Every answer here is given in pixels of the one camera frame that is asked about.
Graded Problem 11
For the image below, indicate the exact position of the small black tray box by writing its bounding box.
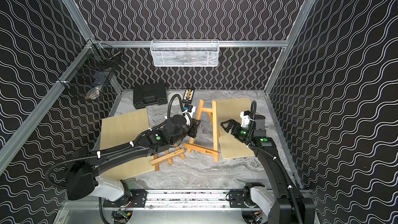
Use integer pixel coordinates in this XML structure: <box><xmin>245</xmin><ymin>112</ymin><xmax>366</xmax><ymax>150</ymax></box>
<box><xmin>182</xmin><ymin>89</ymin><xmax>195</xmax><ymax>104</ymax></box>

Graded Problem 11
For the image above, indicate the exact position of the plywood board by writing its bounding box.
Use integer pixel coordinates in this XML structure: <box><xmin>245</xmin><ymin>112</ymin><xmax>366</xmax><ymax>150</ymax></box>
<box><xmin>99</xmin><ymin>108</ymin><xmax>154</xmax><ymax>180</ymax></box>
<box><xmin>216</xmin><ymin>97</ymin><xmax>254</xmax><ymax>159</ymax></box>

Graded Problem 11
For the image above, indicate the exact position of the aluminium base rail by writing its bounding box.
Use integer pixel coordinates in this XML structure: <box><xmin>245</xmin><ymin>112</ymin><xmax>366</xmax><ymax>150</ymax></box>
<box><xmin>55</xmin><ymin>187</ymin><xmax>260</xmax><ymax>224</ymax></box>

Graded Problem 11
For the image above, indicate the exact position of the black wire mesh basket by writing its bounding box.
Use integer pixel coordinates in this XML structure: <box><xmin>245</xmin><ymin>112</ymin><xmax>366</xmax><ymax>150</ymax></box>
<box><xmin>60</xmin><ymin>41</ymin><xmax>123</xmax><ymax>101</ymax></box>

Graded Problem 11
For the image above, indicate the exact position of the wooden easel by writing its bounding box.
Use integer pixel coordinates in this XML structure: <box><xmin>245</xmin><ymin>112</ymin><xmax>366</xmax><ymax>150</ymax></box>
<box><xmin>150</xmin><ymin>145</ymin><xmax>186</xmax><ymax>171</ymax></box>
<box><xmin>183</xmin><ymin>100</ymin><xmax>220</xmax><ymax>162</ymax></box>

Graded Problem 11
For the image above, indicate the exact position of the black plastic tool case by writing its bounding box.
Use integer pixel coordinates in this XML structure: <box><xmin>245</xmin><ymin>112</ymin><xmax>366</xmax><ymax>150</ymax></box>
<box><xmin>133</xmin><ymin>83</ymin><xmax>168</xmax><ymax>109</ymax></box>

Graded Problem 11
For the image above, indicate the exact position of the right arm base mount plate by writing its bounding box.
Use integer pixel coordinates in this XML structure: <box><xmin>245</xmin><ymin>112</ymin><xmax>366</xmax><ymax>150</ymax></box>
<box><xmin>226</xmin><ymin>190</ymin><xmax>258</xmax><ymax>208</ymax></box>

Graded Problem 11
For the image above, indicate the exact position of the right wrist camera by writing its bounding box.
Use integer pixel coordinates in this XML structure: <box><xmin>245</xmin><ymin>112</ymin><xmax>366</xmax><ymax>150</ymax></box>
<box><xmin>240</xmin><ymin>111</ymin><xmax>251</xmax><ymax>128</ymax></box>

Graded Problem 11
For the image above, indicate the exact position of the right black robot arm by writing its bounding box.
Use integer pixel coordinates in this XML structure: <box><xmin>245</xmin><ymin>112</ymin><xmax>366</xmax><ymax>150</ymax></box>
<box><xmin>221</xmin><ymin>101</ymin><xmax>315</xmax><ymax>224</ymax></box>

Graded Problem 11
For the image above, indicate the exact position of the white wire mesh basket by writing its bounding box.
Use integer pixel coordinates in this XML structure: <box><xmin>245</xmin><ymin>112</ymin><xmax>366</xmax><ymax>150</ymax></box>
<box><xmin>150</xmin><ymin>39</ymin><xmax>220</xmax><ymax>67</ymax></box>

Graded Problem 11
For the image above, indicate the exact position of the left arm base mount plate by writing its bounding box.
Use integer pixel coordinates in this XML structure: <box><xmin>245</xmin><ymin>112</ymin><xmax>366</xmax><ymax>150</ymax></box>
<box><xmin>102</xmin><ymin>189</ymin><xmax>148</xmax><ymax>208</ymax></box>

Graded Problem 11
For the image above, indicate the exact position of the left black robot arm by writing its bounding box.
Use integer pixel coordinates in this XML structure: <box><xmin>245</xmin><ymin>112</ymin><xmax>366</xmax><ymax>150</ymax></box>
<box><xmin>45</xmin><ymin>94</ymin><xmax>201</xmax><ymax>202</ymax></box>

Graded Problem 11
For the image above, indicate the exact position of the white tape roll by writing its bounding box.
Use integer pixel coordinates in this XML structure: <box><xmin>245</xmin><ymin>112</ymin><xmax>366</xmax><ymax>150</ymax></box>
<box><xmin>167</xmin><ymin>92</ymin><xmax>184</xmax><ymax>105</ymax></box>

